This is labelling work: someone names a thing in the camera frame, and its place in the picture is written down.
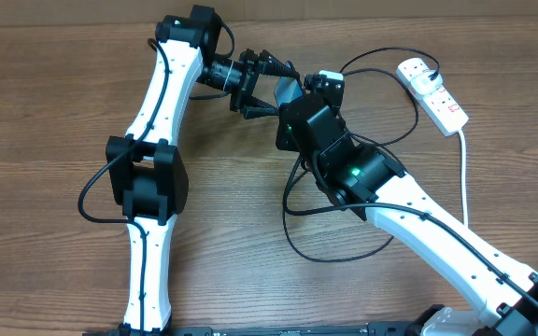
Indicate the black Galaxy smartphone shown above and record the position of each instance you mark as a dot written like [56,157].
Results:
[288,87]

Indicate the white charger adapter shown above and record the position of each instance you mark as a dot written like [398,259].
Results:
[426,82]

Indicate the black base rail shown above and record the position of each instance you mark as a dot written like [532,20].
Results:
[380,328]

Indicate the white power strip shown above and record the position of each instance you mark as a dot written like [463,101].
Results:
[439,105]

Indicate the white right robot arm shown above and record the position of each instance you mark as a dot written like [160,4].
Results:
[363,177]

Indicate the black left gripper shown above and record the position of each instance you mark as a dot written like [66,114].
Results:
[267,64]

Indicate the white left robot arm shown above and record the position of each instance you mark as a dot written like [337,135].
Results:
[147,174]

